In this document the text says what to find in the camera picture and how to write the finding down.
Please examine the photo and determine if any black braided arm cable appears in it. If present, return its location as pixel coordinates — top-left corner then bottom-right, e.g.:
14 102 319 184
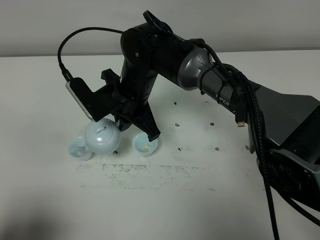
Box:
197 38 320 240

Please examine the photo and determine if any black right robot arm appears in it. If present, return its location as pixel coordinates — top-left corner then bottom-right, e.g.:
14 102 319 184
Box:
101 11 320 210

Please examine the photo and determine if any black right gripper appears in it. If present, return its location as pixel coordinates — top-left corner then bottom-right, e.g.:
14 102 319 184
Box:
101 59 160 140

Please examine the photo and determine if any blue porcelain teacup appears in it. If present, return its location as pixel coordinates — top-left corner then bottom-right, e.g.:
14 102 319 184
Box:
132 132 158 157
68 136 93 162

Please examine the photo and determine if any light blue porcelain teapot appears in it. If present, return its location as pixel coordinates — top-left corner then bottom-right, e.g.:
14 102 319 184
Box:
78 118 121 155

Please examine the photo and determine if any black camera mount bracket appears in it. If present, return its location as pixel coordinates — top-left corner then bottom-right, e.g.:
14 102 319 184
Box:
69 77 120 122

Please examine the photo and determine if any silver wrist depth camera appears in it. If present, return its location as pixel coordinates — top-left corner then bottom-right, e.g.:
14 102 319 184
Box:
65 82 94 121

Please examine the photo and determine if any left blue porcelain teacup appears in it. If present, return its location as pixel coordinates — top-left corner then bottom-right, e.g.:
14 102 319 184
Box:
68 136 93 162

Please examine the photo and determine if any right blue porcelain teacup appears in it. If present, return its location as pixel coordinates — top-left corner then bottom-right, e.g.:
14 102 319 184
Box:
132 132 158 157

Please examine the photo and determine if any black camera cable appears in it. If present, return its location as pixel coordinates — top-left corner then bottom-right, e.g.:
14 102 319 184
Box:
57 26 125 82

